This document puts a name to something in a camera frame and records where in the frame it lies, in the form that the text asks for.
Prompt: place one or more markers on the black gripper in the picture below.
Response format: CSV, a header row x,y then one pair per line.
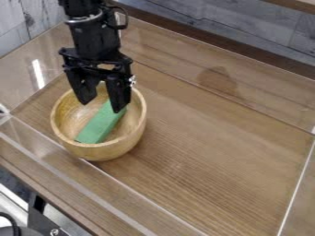
x,y
94,59

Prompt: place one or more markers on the green rectangular block stick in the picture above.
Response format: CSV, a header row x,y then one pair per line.
x,y
100,125

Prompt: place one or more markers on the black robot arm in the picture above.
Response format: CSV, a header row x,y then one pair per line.
x,y
95,6

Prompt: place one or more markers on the wooden bowl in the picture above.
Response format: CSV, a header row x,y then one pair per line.
x,y
70,116

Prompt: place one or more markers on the clear acrylic tray enclosure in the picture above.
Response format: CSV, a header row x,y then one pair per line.
x,y
225,164

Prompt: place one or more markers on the black table leg frame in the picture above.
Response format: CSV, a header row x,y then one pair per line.
x,y
47,220

